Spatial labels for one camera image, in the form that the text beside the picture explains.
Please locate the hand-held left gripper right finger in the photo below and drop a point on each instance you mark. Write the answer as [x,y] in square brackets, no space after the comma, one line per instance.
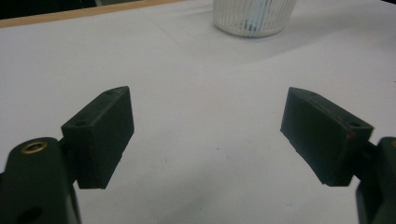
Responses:
[323,140]

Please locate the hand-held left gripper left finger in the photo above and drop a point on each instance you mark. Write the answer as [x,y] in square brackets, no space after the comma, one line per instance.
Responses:
[99,140]

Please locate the white plastic basket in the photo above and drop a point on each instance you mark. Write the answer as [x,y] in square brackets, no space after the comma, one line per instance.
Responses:
[227,18]

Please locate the white table cover board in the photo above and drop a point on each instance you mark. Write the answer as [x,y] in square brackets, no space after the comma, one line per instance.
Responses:
[199,149]

